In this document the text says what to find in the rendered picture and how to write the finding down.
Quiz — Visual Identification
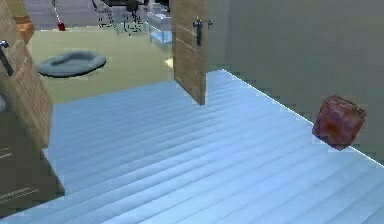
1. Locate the black door handle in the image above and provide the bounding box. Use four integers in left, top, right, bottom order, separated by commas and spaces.
0, 39, 15, 77
192, 18, 204, 47

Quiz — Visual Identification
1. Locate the black office chair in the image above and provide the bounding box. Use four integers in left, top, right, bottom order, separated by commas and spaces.
99, 0, 150, 24

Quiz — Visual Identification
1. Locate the red and white plunger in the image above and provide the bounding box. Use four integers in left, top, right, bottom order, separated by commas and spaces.
50, 0, 67, 32

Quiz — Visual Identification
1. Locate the red cube box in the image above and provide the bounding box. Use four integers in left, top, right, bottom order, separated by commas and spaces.
311, 95, 368, 152

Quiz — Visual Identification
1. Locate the grey round floor cushion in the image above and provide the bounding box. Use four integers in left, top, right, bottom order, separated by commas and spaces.
34, 50, 108, 79

